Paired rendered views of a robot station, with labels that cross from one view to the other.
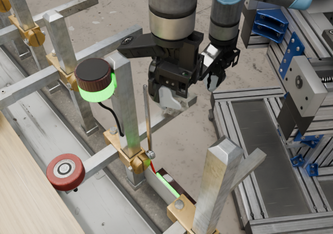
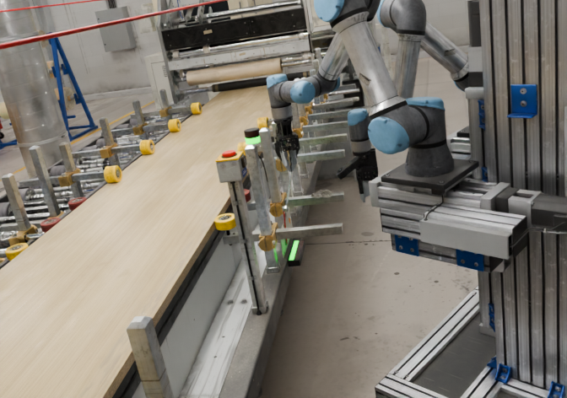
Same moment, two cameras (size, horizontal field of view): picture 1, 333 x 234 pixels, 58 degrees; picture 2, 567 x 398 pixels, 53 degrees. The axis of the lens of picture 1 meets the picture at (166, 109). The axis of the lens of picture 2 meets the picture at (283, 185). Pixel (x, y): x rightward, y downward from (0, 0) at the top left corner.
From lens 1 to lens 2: 1.83 m
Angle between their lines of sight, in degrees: 52
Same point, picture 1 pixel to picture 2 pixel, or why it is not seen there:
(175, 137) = (424, 326)
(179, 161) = (406, 344)
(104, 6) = not seen: hidden behind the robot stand
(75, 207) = not seen: hidden behind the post
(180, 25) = (276, 111)
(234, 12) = (354, 131)
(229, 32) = (355, 145)
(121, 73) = (262, 135)
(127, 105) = (267, 158)
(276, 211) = (425, 385)
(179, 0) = (273, 100)
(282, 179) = (465, 371)
